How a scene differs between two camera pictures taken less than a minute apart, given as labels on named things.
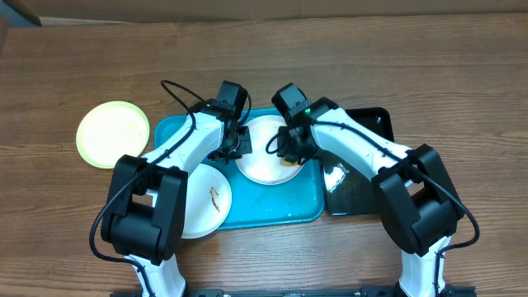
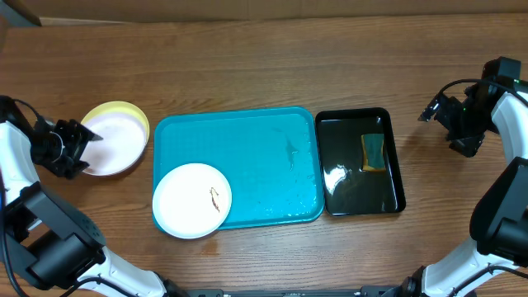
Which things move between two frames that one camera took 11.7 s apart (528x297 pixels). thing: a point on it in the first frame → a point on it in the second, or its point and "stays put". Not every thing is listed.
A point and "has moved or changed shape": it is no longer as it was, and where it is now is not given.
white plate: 207,201 stays put
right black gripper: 287,148 → 468,145
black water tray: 348,192 stays put
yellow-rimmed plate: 109,130 stays put
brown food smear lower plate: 214,195 stays put
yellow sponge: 287,163 has moved or changed shape
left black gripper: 245,146 → 80,136
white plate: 260,166 → 124,134
